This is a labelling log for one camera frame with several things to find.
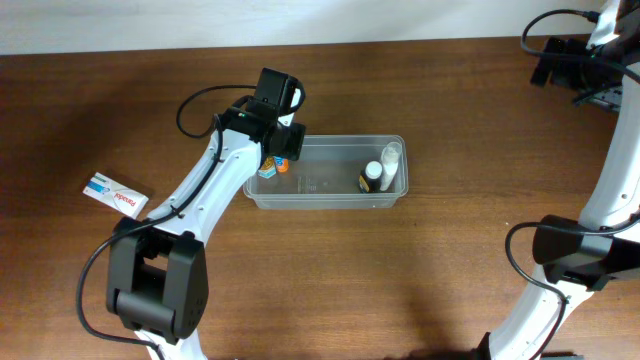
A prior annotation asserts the white Panadol box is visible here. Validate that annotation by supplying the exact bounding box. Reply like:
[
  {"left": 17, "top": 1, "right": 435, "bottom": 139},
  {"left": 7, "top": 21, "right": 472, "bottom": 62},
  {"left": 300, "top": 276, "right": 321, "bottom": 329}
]
[{"left": 83, "top": 172, "right": 149, "bottom": 218}]

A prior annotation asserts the clear plastic container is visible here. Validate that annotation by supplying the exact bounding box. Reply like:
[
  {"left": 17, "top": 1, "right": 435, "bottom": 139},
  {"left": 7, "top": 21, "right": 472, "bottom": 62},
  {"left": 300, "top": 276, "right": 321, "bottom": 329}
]
[{"left": 243, "top": 135, "right": 409, "bottom": 210}]

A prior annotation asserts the small jar gold lid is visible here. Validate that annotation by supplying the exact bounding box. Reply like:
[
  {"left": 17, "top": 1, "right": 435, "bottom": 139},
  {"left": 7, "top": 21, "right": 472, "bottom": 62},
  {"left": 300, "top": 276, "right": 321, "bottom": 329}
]
[{"left": 258, "top": 157, "right": 277, "bottom": 179}]

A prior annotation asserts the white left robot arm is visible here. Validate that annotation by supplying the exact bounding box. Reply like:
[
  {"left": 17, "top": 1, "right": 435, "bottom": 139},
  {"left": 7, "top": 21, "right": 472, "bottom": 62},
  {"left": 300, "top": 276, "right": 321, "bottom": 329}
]
[{"left": 103, "top": 68, "right": 306, "bottom": 359}]

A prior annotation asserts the white squeeze bottle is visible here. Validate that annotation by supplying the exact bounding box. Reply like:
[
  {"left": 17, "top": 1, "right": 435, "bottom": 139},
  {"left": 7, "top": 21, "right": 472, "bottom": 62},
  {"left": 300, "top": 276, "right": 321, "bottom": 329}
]
[{"left": 380, "top": 142, "right": 402, "bottom": 192}]

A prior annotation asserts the orange tube white cap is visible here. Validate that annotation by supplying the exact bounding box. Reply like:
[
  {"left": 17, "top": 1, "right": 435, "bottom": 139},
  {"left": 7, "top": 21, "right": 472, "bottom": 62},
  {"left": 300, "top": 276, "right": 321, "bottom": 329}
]
[{"left": 274, "top": 157, "right": 289, "bottom": 173}]

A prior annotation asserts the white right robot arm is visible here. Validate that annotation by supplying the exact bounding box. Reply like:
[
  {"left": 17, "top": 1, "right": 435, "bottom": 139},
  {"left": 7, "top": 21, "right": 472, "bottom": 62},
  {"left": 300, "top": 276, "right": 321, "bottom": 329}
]
[{"left": 471, "top": 1, "right": 639, "bottom": 359}]

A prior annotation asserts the dark bottle white cap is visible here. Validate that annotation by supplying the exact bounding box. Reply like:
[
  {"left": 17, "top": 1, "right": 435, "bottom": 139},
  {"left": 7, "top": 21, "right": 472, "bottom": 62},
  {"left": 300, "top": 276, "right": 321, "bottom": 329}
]
[{"left": 358, "top": 161, "right": 383, "bottom": 193}]

